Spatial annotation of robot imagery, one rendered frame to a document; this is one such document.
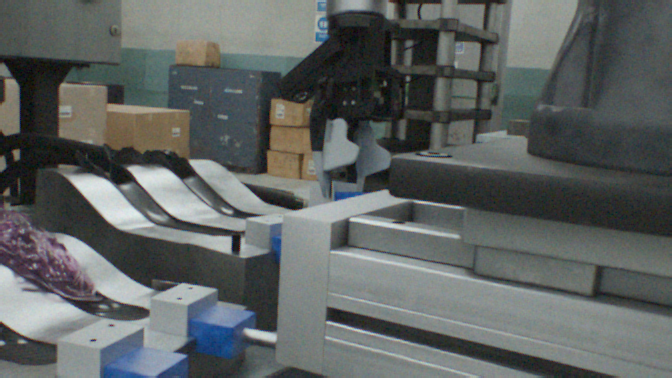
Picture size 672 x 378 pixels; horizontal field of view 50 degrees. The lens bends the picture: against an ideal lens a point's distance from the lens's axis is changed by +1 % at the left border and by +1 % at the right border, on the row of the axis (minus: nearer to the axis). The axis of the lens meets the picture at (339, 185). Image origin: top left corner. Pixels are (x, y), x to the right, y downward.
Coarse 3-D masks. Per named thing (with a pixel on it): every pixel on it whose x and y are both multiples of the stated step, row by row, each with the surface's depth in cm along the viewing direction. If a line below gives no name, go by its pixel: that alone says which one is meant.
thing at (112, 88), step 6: (96, 84) 726; (102, 84) 728; (108, 84) 780; (114, 84) 778; (120, 84) 772; (108, 90) 733; (114, 90) 739; (120, 90) 747; (108, 96) 734; (114, 96) 740; (120, 96) 748; (108, 102) 735; (114, 102) 741; (120, 102) 750
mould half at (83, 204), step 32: (192, 160) 109; (64, 192) 89; (96, 192) 88; (160, 192) 95; (192, 192) 98; (224, 192) 102; (64, 224) 90; (96, 224) 86; (128, 224) 85; (224, 224) 88; (128, 256) 82; (160, 256) 79; (192, 256) 76; (224, 256) 73; (256, 256) 72; (224, 288) 73; (256, 288) 73; (256, 320) 74
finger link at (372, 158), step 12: (348, 132) 89; (360, 132) 89; (372, 132) 88; (360, 144) 89; (372, 144) 88; (360, 156) 89; (372, 156) 88; (384, 156) 87; (348, 168) 89; (360, 168) 89; (372, 168) 88; (384, 168) 87; (348, 180) 89; (360, 180) 89
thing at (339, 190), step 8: (312, 184) 86; (336, 184) 85; (344, 184) 86; (352, 184) 87; (312, 192) 86; (320, 192) 85; (336, 192) 84; (344, 192) 84; (352, 192) 83; (360, 192) 82; (368, 192) 83; (312, 200) 86; (320, 200) 85; (328, 200) 84; (336, 200) 84
